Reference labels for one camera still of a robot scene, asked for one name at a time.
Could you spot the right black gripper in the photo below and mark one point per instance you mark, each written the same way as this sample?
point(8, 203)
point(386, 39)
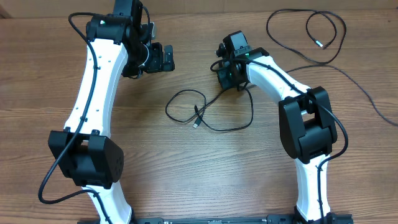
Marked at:
point(224, 78)

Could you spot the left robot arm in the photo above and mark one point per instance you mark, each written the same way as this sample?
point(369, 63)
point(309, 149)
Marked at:
point(118, 45)

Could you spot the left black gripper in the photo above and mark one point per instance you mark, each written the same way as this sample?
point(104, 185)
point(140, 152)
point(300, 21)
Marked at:
point(158, 65)

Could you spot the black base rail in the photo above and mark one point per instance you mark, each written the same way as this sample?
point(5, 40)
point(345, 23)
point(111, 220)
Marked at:
point(270, 219)

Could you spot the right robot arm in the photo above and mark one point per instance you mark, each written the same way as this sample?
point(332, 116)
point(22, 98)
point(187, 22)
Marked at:
point(307, 128)

